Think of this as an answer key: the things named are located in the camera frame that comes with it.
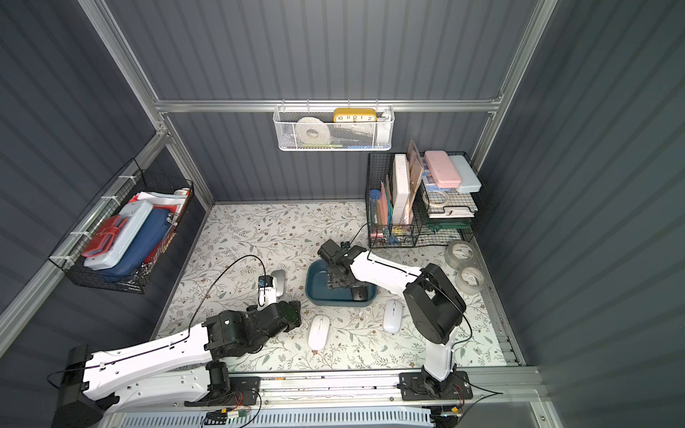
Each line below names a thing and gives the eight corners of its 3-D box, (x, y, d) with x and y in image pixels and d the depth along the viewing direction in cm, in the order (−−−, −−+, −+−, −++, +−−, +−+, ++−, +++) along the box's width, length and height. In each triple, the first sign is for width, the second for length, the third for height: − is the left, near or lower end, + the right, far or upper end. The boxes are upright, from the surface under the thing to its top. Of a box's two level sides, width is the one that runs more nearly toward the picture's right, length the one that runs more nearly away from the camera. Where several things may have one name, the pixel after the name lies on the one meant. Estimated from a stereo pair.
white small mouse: (308, 350, 82) (307, 348, 80) (311, 317, 89) (310, 314, 87) (328, 350, 82) (328, 348, 80) (330, 317, 89) (329, 314, 87)
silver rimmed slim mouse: (383, 333, 86) (384, 331, 84) (381, 302, 92) (381, 300, 91) (404, 333, 86) (405, 330, 84) (400, 302, 92) (401, 300, 91)
